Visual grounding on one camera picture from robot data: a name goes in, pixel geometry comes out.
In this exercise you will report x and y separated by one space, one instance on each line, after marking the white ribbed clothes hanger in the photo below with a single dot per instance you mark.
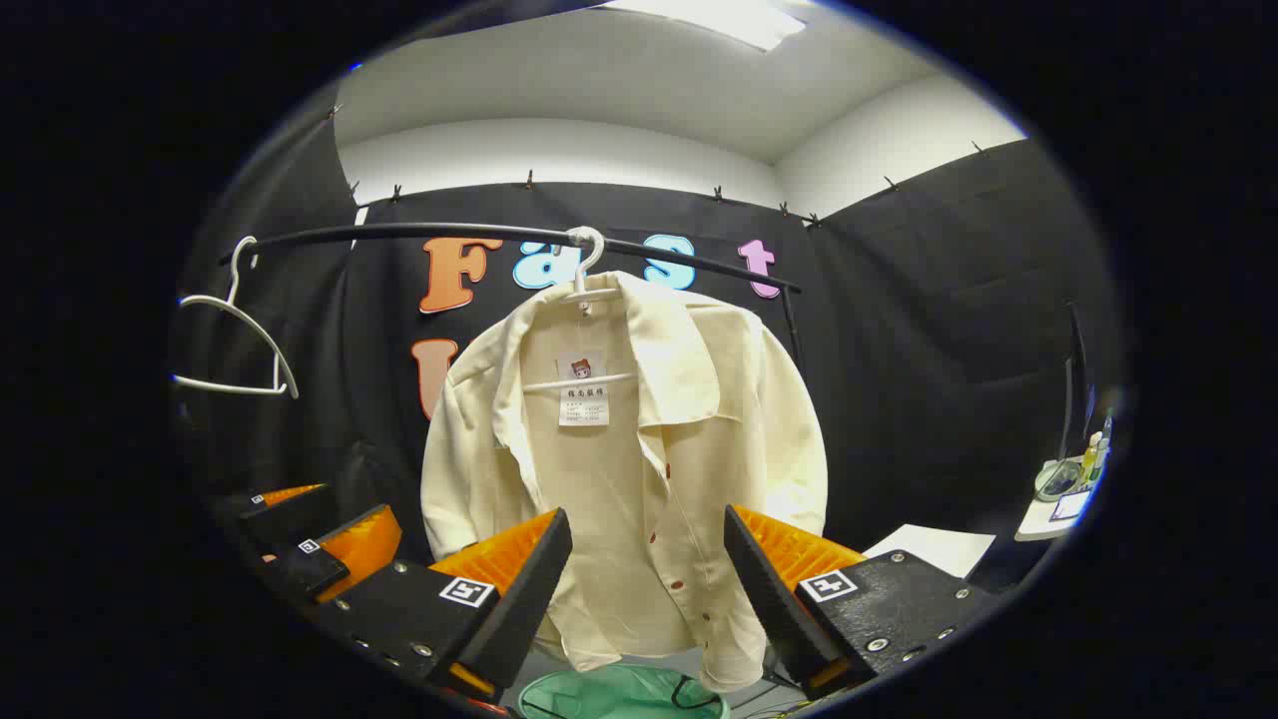
581 283

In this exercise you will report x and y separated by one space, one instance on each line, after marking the blue-edged card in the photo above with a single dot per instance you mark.
1070 505

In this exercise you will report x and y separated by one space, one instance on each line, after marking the white empty clothes hanger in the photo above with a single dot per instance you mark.
230 386

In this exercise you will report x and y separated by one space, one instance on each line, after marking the cream button-up shirt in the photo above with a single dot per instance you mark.
619 479

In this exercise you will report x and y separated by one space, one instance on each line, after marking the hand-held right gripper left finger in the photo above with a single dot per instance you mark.
519 599

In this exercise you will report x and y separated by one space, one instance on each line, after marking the black backdrop cloth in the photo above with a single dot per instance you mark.
899 350

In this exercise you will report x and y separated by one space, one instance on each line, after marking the white sheet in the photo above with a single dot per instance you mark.
934 547

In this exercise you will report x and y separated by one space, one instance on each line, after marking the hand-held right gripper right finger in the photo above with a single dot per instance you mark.
769 599

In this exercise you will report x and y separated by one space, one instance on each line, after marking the black clothes rack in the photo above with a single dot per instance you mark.
449 230

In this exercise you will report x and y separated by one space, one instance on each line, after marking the yellow bottle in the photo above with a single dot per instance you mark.
1092 457

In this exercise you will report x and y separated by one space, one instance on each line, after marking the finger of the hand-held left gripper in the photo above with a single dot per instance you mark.
300 571
290 517

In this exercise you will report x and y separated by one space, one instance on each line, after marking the clear bottle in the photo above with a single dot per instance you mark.
1106 439

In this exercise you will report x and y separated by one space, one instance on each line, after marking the white side desk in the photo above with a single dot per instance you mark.
1038 521

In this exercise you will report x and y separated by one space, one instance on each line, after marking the green laundry hamper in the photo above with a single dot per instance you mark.
609 697

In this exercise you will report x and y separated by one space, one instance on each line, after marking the row of backdrop clips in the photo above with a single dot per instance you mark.
529 181

